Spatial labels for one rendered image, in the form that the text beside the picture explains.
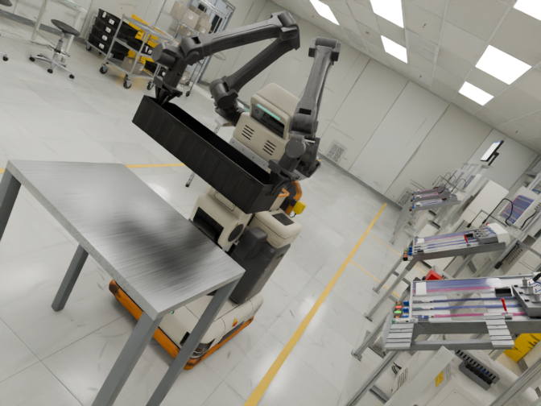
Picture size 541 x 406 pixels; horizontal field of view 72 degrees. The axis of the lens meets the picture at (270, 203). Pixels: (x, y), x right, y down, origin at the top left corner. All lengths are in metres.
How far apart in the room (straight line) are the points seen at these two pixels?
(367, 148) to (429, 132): 1.63
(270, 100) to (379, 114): 9.40
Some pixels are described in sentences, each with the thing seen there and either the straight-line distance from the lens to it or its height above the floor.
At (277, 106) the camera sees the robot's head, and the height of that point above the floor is 1.32.
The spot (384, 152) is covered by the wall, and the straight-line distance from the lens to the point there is 10.82.
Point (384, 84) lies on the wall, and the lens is 10.99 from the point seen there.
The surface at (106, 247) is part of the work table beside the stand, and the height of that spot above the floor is 0.80.
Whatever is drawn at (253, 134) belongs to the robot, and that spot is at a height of 1.16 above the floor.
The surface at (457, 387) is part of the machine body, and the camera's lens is 2.30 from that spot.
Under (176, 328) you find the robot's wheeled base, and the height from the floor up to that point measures 0.20.
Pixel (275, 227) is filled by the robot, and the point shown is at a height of 0.79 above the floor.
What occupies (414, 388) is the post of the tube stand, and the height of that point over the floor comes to 0.59.
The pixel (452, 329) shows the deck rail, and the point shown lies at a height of 0.83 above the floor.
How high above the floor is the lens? 1.44
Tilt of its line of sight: 17 degrees down
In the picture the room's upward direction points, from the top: 32 degrees clockwise
